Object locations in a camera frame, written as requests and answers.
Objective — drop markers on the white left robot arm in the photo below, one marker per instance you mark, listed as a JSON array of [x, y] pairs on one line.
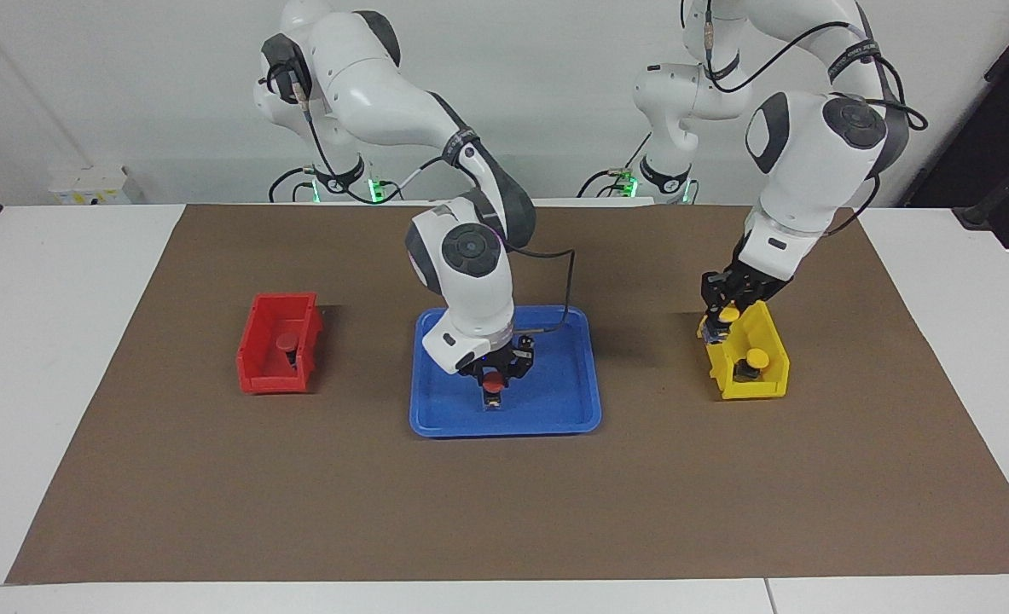
[[811, 188]]

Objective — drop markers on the red plastic bin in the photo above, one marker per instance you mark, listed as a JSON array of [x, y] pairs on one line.
[[257, 367]]

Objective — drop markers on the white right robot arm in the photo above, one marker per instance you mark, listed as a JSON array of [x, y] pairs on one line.
[[470, 290]]

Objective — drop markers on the black cylindrical switch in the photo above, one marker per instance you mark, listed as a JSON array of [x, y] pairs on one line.
[[527, 350]]

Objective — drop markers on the green lit base connector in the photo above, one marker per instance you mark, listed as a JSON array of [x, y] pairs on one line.
[[629, 184], [378, 191]]

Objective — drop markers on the blue plastic tray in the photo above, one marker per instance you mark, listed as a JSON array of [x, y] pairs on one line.
[[555, 401]]

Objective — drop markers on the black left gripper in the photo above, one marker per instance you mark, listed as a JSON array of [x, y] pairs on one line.
[[739, 288]]

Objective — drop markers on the brown paper table mat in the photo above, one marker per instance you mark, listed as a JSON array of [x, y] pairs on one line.
[[504, 512]]

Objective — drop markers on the yellow plastic bin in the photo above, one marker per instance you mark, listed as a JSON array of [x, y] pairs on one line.
[[777, 375]]

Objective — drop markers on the black equipment stand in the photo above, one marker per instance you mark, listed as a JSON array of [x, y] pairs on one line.
[[1007, 128]]

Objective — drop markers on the red mushroom push button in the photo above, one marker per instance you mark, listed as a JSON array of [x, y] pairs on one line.
[[287, 343], [493, 385]]

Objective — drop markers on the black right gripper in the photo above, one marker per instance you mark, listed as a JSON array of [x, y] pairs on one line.
[[495, 365]]

